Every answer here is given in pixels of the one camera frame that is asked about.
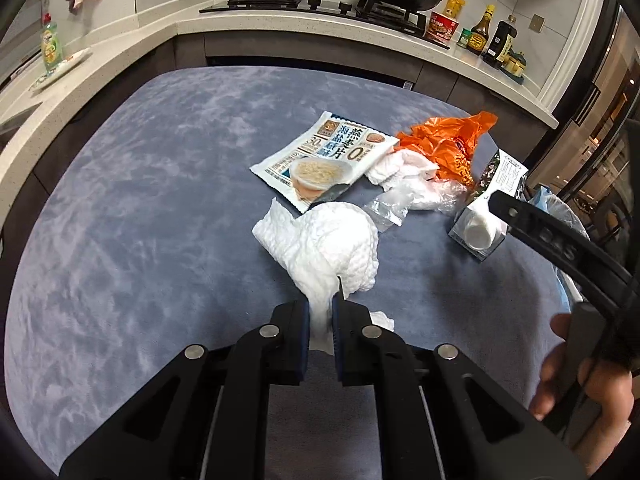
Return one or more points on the small white tissue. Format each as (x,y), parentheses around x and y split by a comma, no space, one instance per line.
(395,167)

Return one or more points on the small green spice jar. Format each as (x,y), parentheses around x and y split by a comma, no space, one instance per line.
(464,38)

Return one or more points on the white paper towel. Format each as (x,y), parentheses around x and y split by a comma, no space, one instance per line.
(331,248)

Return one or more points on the green milk carton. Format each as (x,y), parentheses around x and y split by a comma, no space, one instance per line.
(475,228)

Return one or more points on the red instant noodle cup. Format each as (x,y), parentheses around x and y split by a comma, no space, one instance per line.
(441,27)

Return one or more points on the green dish soap bottle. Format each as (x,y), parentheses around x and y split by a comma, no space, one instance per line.
(51,48)

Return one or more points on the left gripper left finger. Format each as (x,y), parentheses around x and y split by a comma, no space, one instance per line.
(276,353)

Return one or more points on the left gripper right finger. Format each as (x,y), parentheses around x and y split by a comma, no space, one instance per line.
(360,346)

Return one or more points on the clear plastic bag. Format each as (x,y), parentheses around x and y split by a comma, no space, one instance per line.
(414,194)

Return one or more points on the black gas stove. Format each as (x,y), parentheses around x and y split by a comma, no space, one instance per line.
(386,15)

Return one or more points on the oatmeal snack packet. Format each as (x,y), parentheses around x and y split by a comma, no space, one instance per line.
(323,161)

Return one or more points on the trash bin with plastic liner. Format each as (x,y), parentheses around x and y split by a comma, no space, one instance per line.
(545,200)

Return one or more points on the yellow seasoning packet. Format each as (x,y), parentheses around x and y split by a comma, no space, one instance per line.
(453,8)

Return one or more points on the dark soy sauce bottle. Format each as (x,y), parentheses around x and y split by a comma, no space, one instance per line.
(500,44)

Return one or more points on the brown sauce bottle yellow cap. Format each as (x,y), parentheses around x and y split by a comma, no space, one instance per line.
(480,32)

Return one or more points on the black framed glass door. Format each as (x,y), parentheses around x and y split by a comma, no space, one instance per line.
(586,162)

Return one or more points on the orange plastic bag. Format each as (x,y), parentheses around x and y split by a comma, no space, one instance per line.
(449,142)

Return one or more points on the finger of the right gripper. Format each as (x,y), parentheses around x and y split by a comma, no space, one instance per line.
(604,282)

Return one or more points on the teal condiment jar set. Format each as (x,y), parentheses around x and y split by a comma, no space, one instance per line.
(514,65)

